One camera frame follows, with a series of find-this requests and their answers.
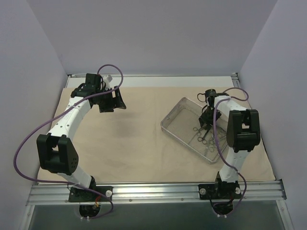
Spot steel ring-handled forceps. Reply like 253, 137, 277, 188
193, 126, 210, 142

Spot wire mesh instrument tray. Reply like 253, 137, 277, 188
161, 97, 220, 164

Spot steel scissors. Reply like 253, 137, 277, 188
202, 135, 216, 152

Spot steel ring-handled clamp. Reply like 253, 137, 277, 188
211, 131, 226, 144

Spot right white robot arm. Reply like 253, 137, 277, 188
199, 89, 260, 198

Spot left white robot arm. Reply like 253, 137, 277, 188
36, 73, 127, 201

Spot right aluminium side rail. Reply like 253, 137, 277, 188
231, 73, 240, 88

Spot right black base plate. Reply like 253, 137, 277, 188
198, 183, 242, 200

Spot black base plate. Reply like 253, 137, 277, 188
198, 183, 242, 200
68, 186, 113, 203

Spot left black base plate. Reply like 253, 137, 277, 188
68, 186, 113, 203

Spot aluminium front rail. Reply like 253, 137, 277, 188
26, 181, 286, 206

